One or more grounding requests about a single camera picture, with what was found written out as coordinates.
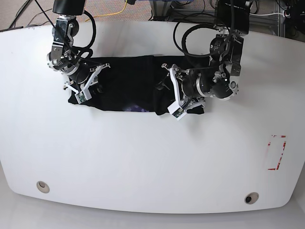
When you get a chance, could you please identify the black floor cable left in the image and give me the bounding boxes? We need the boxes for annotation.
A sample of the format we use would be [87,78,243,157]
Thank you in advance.
[9,0,54,28]

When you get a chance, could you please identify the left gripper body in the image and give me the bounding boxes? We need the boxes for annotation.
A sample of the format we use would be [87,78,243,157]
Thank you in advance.
[162,63,205,112]

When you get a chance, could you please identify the yellow cable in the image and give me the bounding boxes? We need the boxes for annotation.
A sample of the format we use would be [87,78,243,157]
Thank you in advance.
[94,0,127,19]

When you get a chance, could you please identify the white cable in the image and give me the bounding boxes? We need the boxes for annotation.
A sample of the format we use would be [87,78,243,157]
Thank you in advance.
[249,11,284,17]

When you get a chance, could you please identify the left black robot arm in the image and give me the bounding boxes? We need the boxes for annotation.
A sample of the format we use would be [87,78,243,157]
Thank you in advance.
[155,0,252,118]

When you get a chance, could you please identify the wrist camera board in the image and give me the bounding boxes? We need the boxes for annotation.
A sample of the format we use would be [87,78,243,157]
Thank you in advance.
[74,89,92,104]
[167,101,187,121]

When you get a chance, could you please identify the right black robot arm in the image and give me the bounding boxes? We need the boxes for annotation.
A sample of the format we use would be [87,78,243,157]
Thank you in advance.
[47,0,110,93]

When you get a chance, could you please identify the left table grommet hole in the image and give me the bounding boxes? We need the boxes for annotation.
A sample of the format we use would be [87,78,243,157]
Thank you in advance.
[36,181,50,194]

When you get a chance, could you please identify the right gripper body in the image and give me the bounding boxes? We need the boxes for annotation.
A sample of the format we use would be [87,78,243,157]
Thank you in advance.
[64,63,110,93]

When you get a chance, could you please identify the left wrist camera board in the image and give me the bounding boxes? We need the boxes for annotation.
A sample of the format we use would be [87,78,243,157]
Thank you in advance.
[167,101,187,121]

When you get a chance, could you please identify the red tape rectangle marker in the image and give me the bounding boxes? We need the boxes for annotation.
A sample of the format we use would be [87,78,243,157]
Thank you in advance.
[265,135,287,171]

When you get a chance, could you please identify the right table grommet hole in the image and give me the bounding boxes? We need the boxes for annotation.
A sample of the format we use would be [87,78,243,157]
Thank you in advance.
[244,192,259,205]

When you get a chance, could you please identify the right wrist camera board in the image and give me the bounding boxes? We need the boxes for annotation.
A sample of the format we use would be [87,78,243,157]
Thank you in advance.
[74,89,92,104]

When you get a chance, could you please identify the black t-shirt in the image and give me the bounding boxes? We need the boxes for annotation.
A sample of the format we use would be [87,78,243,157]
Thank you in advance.
[83,55,192,115]

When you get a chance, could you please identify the table grommet hole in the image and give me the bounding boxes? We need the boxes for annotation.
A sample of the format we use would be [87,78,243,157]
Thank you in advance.
[244,192,259,205]
[36,181,50,194]

